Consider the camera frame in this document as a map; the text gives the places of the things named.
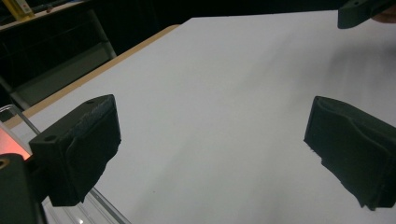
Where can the yellow stand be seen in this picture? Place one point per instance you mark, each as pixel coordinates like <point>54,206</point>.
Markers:
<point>18,8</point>

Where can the white metal desk frame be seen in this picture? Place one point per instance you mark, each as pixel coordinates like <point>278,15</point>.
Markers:
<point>62,68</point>

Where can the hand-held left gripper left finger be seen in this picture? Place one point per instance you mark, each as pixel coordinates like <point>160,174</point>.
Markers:
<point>77,149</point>

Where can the clear plastic packaging box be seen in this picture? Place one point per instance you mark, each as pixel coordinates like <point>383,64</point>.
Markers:
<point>77,211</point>

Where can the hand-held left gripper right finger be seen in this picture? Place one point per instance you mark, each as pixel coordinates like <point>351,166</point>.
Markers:
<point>355,149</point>

